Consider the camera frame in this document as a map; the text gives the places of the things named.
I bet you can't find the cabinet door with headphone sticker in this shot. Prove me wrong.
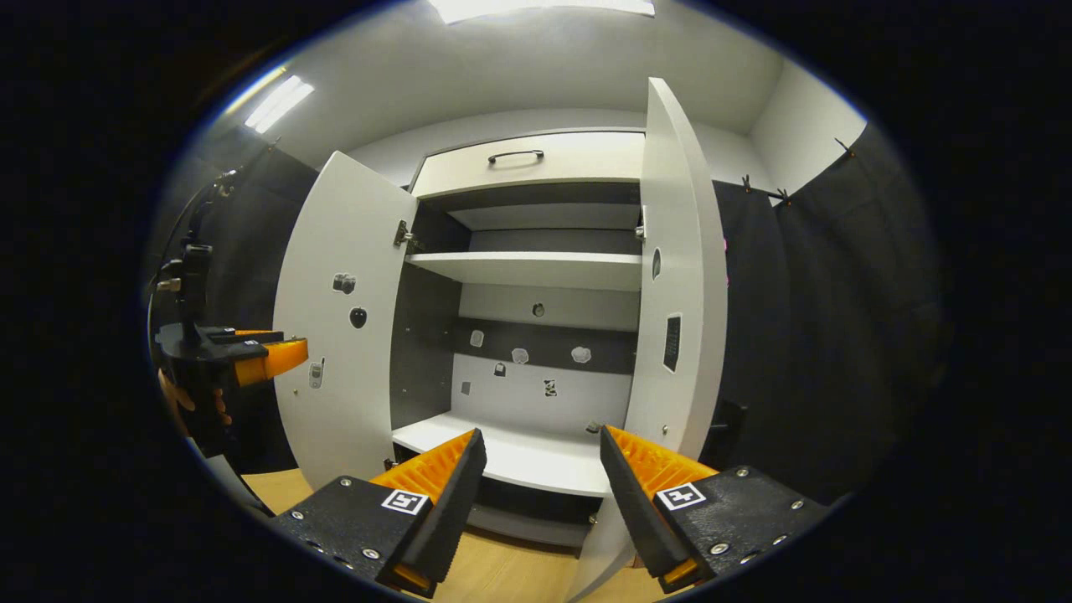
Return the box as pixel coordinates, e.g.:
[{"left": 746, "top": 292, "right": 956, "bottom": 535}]
[{"left": 569, "top": 77, "right": 729, "bottom": 603}]

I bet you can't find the white cabinet shelf board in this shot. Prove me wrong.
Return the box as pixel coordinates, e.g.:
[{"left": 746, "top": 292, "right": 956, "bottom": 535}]
[{"left": 405, "top": 251, "right": 644, "bottom": 292}]

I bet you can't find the beige cabinet drawer front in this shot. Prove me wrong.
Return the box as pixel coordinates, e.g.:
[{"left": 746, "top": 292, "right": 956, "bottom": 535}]
[{"left": 410, "top": 130, "right": 647, "bottom": 199}]

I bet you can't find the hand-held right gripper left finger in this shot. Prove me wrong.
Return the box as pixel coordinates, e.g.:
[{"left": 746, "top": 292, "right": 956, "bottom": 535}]
[{"left": 272, "top": 429, "right": 487, "bottom": 599}]

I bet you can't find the small ceiling light panel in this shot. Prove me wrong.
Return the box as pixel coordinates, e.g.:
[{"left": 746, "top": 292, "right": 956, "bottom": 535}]
[{"left": 245, "top": 75, "right": 316, "bottom": 135}]

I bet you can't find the cabinet door with camera sticker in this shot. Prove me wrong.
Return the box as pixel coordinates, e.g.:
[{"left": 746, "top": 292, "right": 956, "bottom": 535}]
[{"left": 272, "top": 151, "right": 420, "bottom": 491}]

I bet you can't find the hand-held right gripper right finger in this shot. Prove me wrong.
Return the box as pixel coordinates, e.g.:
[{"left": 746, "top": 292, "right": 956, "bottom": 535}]
[{"left": 598, "top": 424, "right": 830, "bottom": 594}]

